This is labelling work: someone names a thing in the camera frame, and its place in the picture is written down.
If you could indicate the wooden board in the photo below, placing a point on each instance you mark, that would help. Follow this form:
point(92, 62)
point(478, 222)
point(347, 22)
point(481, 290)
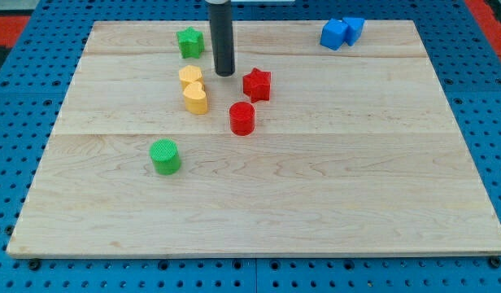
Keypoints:
point(356, 153)

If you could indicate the red cylinder block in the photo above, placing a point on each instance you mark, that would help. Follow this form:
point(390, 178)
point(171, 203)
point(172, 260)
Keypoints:
point(242, 118)

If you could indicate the red star block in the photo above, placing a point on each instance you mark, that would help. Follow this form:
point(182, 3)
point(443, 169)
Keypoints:
point(257, 85)

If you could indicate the yellow heart block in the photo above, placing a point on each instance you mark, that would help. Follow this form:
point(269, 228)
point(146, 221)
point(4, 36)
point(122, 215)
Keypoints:
point(195, 98)

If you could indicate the green cylinder block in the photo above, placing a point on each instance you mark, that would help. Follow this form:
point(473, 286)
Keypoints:
point(165, 157)

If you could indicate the yellow hexagon block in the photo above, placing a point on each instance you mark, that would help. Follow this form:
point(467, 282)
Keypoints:
point(189, 74)

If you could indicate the green star block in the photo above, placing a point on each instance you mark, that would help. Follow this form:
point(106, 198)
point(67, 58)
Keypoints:
point(190, 42)

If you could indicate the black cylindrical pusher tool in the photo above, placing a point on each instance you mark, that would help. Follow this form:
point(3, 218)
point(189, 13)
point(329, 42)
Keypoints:
point(221, 26)

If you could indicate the blue cube block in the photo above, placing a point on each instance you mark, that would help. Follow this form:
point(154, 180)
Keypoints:
point(333, 34)

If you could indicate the blue angled block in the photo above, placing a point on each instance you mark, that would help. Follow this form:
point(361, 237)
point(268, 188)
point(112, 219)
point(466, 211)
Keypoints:
point(355, 26)

